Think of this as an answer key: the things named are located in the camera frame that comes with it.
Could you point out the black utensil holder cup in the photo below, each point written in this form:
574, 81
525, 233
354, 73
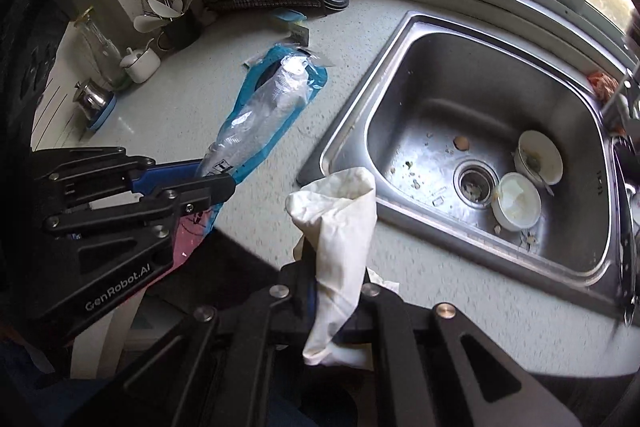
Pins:
180, 33

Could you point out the pink plastic trash bag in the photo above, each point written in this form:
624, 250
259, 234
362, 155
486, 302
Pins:
191, 231

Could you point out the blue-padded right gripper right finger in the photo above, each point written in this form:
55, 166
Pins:
435, 367

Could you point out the glass jar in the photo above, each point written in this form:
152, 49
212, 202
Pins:
104, 54

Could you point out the light blue scrub brush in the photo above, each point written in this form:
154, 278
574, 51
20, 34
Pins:
287, 17

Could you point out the stainless steel sink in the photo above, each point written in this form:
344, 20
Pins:
437, 119

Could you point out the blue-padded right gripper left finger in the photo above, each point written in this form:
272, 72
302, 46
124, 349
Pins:
215, 368

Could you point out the orange scouring cloth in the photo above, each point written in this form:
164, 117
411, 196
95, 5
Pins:
603, 86

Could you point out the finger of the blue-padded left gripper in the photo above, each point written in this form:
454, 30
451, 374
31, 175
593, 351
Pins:
189, 196
167, 174

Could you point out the white bowl with spoon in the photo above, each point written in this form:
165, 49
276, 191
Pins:
537, 158

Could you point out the steel pot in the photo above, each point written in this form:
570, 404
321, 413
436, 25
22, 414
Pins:
90, 98

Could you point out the blue clear plastic bag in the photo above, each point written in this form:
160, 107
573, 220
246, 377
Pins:
278, 86

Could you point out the white plastic spoon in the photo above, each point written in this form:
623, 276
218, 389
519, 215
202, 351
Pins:
163, 10

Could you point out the chrome faucet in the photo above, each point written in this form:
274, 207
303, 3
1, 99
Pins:
621, 111

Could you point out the white ceramic condiment pot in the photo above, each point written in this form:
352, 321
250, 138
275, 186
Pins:
140, 64

